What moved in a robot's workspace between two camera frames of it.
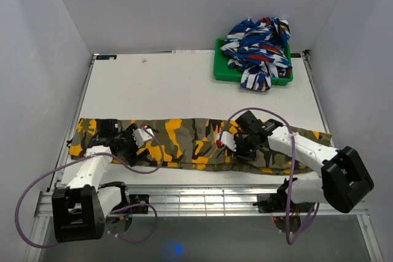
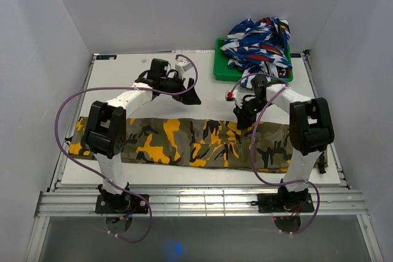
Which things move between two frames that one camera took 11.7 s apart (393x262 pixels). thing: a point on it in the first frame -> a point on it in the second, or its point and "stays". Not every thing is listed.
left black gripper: x=129 y=156 -> x=188 y=97
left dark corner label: x=104 y=57 stays
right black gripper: x=237 y=139 -> x=244 y=120
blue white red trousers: x=259 y=49 stays
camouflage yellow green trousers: x=195 y=145 stays
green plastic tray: x=222 y=72 stays
